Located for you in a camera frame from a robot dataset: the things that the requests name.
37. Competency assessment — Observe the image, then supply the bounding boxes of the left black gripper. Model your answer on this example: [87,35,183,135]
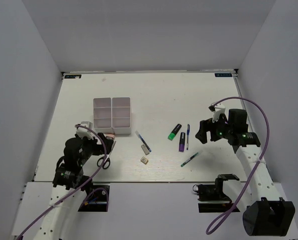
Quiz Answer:
[78,132,114,166]

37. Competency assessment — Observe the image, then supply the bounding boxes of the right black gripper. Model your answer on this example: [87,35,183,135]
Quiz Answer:
[195,112,233,144]

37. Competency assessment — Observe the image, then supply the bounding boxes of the black handled scissors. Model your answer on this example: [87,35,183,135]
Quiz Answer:
[97,154,111,170]

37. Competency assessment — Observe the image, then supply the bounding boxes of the purple highlighter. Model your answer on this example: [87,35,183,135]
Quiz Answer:
[178,132,186,152]

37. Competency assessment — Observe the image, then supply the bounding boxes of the green highlighter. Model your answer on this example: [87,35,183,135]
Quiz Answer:
[168,124,182,141]

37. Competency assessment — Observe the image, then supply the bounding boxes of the blue capped clear pen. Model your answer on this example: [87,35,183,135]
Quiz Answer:
[135,130,152,152]

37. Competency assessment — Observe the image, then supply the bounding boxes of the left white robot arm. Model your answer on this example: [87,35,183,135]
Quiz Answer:
[34,132,115,240]

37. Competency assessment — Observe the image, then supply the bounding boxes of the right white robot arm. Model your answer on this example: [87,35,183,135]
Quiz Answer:
[195,104,295,237]

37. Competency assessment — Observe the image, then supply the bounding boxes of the blue gel pen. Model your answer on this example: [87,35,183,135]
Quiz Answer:
[186,124,190,150]

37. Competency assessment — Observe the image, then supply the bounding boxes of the green pen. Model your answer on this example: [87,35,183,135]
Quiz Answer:
[180,152,201,167]

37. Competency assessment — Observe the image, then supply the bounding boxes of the left white organizer box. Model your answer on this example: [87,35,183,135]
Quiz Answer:
[93,97,113,134]

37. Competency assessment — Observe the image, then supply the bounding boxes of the white organizer box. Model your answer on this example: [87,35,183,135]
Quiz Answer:
[112,97,132,135]
[93,97,113,134]

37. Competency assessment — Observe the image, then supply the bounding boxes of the white eraser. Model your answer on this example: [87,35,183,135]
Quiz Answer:
[141,144,150,155]

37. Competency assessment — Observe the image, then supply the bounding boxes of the right white organizer box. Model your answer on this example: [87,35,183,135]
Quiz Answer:
[112,97,132,135]

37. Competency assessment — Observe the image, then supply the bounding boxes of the yellow eraser with barcode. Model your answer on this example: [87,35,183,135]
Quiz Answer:
[140,157,148,165]

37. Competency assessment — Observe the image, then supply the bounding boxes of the right blue table label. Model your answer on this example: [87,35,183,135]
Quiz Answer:
[214,72,232,78]

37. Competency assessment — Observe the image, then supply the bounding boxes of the blue table label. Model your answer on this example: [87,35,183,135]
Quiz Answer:
[214,72,232,78]
[64,74,82,79]

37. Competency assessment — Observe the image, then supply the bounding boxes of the left blue table label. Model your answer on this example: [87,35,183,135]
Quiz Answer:
[64,74,82,79]

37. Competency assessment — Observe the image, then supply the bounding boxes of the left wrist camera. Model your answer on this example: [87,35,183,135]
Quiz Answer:
[76,121,93,140]

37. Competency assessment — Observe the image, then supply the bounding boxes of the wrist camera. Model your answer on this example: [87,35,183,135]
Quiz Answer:
[209,103,226,123]
[76,121,93,140]

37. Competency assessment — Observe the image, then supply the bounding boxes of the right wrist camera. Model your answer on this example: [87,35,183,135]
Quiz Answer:
[209,103,226,123]

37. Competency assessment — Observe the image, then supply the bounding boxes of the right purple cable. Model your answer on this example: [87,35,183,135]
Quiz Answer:
[205,96,269,236]

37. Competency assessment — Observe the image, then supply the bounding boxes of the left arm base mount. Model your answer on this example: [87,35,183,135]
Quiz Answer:
[78,184,110,213]

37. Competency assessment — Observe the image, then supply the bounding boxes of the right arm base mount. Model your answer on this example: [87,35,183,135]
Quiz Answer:
[192,174,239,213]

